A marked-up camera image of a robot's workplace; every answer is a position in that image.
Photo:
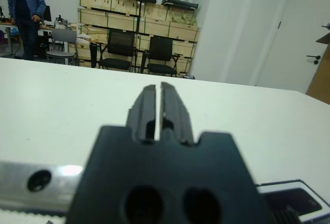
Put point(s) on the grey plastic chair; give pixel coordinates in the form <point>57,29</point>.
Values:
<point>64,37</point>

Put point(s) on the black box white insert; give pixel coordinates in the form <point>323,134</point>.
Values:
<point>319,217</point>

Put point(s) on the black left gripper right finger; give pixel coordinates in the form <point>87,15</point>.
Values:
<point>175,113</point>

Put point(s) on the black stand pole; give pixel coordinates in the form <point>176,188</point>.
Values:
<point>139,22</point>

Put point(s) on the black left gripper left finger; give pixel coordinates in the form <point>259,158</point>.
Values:
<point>144,110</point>

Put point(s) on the black computer tower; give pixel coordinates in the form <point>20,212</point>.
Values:
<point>93,55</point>

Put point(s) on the black flat equipment case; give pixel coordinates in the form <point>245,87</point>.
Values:
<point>180,3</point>

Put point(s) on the small black device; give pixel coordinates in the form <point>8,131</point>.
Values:
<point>59,20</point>

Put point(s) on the person in blue jacket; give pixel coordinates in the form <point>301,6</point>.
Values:
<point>38,2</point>

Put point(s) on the black computer monitor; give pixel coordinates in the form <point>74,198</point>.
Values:
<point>47,13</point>

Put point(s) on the person's left hand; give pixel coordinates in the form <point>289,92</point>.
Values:
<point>36,18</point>

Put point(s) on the wooden top desk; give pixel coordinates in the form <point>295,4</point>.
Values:
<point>46,27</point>

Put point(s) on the small black floor object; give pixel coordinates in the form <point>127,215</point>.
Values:
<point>188,77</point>

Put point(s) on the black office chair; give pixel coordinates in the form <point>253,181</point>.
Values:
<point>161,48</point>
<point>121,39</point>

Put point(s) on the white plastic bag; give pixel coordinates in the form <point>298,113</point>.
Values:
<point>83,38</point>

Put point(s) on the white door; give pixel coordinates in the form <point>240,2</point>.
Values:
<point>296,28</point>

